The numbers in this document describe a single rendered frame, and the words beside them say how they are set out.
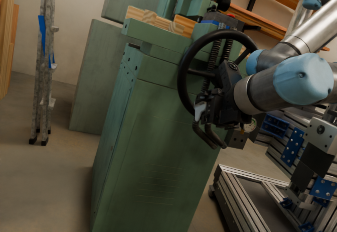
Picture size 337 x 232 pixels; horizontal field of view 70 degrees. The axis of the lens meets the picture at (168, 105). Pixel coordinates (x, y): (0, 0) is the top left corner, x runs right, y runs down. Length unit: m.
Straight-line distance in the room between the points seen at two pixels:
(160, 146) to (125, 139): 0.14
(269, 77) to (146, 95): 0.54
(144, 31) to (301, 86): 0.58
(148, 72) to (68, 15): 2.55
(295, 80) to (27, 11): 3.20
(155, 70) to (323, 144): 0.63
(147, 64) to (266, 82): 0.51
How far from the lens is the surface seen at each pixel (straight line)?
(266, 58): 0.58
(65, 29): 3.33
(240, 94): 0.47
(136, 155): 0.96
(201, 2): 1.03
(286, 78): 0.40
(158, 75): 0.87
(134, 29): 0.83
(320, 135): 1.00
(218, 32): 0.72
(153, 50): 0.85
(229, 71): 0.58
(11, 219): 1.26
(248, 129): 1.02
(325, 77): 0.42
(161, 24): 1.01
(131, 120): 0.90
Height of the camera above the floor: 0.85
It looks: 13 degrees down
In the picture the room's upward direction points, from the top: 18 degrees clockwise
